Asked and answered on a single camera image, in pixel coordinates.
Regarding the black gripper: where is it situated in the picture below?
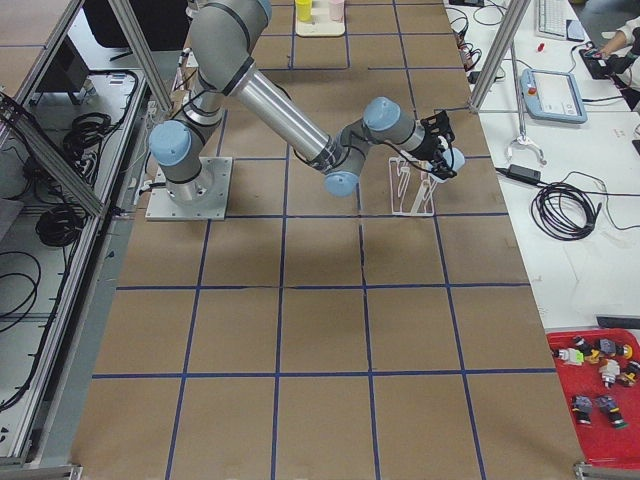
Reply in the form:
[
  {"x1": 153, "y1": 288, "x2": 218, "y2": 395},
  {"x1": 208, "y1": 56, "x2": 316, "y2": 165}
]
[{"x1": 412, "y1": 110, "x2": 457, "y2": 179}]

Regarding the light blue cup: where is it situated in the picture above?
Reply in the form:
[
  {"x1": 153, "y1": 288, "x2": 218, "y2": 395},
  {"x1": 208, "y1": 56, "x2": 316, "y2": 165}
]
[{"x1": 429, "y1": 148, "x2": 466, "y2": 183}]

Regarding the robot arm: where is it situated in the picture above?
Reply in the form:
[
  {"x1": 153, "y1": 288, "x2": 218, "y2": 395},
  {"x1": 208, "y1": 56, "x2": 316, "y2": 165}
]
[{"x1": 149, "y1": 1, "x2": 465, "y2": 204}]

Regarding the pink cup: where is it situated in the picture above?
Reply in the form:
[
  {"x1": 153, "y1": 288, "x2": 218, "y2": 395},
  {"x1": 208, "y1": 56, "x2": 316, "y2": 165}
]
[{"x1": 328, "y1": 0, "x2": 345, "y2": 22}]

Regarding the yellow cup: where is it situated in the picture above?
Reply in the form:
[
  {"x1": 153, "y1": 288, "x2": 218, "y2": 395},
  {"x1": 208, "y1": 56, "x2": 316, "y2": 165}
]
[{"x1": 295, "y1": 0, "x2": 313, "y2": 22}]

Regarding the black power adapter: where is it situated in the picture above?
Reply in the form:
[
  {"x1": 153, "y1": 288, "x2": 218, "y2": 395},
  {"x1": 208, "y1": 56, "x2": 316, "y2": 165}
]
[{"x1": 496, "y1": 164, "x2": 541, "y2": 185}]

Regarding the reacher grabber tool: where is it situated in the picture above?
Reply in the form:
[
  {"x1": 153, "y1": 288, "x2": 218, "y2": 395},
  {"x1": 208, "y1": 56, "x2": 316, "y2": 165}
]
[{"x1": 505, "y1": 42, "x2": 547, "y2": 166}]

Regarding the teach pendant tablet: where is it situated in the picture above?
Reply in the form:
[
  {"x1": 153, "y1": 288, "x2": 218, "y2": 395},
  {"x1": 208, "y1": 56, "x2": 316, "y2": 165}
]
[{"x1": 520, "y1": 68, "x2": 587, "y2": 124}]

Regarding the cream serving tray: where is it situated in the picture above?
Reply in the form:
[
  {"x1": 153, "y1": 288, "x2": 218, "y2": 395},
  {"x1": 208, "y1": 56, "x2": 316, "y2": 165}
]
[{"x1": 295, "y1": 11, "x2": 346, "y2": 38}]

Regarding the white keyboard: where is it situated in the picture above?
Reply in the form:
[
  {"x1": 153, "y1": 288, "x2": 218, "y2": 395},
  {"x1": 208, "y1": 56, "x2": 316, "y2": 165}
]
[{"x1": 533, "y1": 0, "x2": 568, "y2": 40}]

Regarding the red parts tray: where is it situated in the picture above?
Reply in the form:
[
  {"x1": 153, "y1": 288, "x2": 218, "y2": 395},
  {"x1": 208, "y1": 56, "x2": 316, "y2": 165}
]
[{"x1": 547, "y1": 328, "x2": 639, "y2": 470}]

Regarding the white wire cup rack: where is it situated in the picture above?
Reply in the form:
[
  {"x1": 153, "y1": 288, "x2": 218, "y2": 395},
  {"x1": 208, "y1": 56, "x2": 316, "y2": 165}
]
[{"x1": 388, "y1": 157, "x2": 438, "y2": 217}]

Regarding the coiled black cable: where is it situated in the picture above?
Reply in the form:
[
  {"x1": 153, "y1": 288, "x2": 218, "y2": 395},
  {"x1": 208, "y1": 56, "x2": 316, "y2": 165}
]
[{"x1": 530, "y1": 172, "x2": 609, "y2": 242}]

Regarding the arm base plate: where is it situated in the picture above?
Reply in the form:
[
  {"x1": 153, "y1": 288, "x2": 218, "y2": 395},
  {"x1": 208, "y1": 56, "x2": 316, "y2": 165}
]
[{"x1": 146, "y1": 157, "x2": 233, "y2": 221}]

